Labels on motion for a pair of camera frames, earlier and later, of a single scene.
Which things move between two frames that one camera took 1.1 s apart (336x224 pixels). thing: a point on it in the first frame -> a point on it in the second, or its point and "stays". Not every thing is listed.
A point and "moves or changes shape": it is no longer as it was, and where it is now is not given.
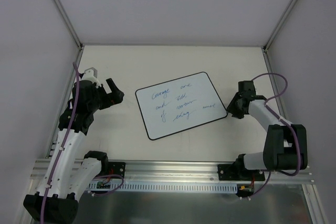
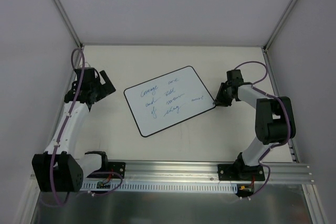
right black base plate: [234, 172] stays
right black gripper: [237, 105] -> [222, 95]
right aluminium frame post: [265, 50] stays
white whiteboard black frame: [179, 104] moves or changes shape
